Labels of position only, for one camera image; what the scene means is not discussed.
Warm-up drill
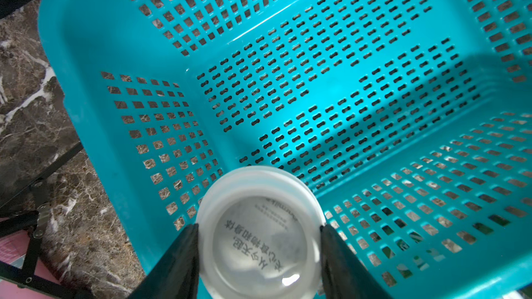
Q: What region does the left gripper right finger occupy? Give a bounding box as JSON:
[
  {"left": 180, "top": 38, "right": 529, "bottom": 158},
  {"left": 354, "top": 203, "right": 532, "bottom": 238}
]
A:
[{"left": 320, "top": 224, "right": 390, "bottom": 298}]

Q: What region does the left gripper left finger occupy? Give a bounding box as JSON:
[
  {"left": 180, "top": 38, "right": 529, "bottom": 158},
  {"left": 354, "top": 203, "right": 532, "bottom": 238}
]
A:
[{"left": 129, "top": 224, "right": 200, "bottom": 298}]

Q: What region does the yogurt cup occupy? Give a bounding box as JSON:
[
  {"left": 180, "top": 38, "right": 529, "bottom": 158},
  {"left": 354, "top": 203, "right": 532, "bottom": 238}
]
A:
[{"left": 196, "top": 166, "right": 326, "bottom": 298}]

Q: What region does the teal plastic basket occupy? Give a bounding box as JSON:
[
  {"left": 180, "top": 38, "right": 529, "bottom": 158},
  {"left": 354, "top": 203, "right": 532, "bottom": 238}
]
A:
[{"left": 38, "top": 0, "right": 531, "bottom": 298}]

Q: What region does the black mini tripod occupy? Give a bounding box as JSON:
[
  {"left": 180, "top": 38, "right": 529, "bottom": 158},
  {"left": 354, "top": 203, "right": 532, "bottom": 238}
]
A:
[{"left": 1, "top": 142, "right": 94, "bottom": 298}]

